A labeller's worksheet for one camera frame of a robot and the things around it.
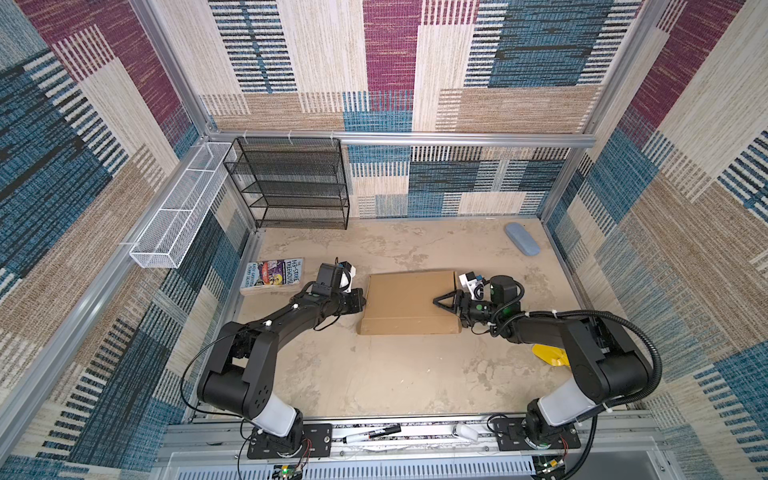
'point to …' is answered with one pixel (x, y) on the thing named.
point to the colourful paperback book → (272, 272)
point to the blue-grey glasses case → (523, 238)
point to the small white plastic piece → (465, 432)
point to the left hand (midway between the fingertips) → (366, 296)
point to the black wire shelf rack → (291, 182)
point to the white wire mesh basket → (162, 243)
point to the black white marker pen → (372, 434)
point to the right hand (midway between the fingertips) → (438, 310)
